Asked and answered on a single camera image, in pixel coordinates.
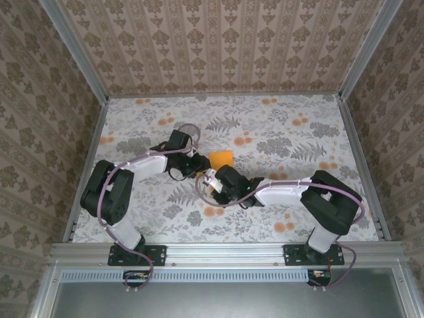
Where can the orange paper sheet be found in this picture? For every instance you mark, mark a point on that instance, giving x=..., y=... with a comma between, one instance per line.
x=222, y=160

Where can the aluminium corner post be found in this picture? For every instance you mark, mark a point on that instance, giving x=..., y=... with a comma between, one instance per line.
x=367, y=49
x=76, y=53

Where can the thin aluminium table rail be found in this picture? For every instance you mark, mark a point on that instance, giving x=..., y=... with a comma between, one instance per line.
x=225, y=95

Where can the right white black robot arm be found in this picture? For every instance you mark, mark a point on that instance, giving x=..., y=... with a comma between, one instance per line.
x=331, y=205

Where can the wide aluminium frame rail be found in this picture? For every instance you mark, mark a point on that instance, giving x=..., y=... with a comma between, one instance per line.
x=225, y=253

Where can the floral patterned table cover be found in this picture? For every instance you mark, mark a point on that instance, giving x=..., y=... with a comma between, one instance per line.
x=232, y=228

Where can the aluminium side rail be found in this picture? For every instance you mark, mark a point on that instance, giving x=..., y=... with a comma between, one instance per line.
x=353, y=132
x=95, y=132

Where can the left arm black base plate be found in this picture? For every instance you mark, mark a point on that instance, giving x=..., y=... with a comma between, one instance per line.
x=159, y=255

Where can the grey metal sheet panel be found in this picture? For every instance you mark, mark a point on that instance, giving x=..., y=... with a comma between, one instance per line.
x=225, y=301

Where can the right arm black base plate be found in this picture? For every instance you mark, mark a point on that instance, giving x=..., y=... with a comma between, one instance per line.
x=293, y=255

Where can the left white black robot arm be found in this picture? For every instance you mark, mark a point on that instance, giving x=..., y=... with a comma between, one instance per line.
x=106, y=195

